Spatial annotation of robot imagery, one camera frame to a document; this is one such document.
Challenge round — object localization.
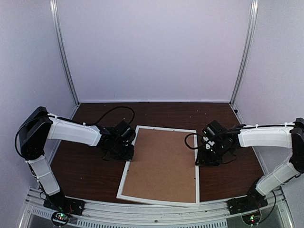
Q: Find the black right camera cable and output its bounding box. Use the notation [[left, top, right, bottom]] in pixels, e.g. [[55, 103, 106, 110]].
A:
[[184, 132, 238, 164]]

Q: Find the left aluminium corner post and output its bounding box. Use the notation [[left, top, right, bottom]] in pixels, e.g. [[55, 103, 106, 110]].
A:
[[49, 0, 80, 106]]

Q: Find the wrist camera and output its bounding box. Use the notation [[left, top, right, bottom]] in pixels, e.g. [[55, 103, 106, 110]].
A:
[[202, 120, 226, 138], [114, 121, 135, 142]]

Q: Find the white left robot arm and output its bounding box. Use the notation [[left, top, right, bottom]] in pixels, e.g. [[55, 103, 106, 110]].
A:
[[14, 106, 136, 211]]

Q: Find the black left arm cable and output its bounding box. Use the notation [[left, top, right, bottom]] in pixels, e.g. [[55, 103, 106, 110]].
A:
[[13, 106, 136, 162]]

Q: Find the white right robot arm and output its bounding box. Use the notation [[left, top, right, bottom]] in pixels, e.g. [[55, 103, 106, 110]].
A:
[[195, 118, 304, 210]]

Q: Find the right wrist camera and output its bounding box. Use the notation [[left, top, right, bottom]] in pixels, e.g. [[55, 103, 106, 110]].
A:
[[202, 120, 226, 138]]

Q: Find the right aluminium corner post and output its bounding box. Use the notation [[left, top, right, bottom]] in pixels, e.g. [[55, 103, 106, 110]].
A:
[[229, 0, 259, 107]]

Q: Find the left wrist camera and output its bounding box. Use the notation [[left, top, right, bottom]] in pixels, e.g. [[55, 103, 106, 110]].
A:
[[114, 121, 135, 142]]

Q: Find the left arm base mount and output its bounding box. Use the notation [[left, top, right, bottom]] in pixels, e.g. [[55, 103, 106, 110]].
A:
[[42, 189, 85, 228]]

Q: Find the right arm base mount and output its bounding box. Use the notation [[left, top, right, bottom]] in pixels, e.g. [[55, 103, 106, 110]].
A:
[[227, 181, 268, 226]]

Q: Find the brown cardboard backing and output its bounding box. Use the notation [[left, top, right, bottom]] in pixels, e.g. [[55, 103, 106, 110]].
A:
[[120, 128, 197, 203]]

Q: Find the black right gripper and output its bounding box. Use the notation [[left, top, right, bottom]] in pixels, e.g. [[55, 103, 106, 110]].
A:
[[195, 140, 227, 166]]

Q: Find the aluminium corner post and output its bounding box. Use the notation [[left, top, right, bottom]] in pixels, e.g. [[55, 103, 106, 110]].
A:
[[229, 0, 259, 107], [49, 0, 80, 106]]

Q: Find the aluminium front rail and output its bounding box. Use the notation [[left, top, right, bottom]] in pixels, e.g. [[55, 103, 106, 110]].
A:
[[17, 188, 295, 228]]

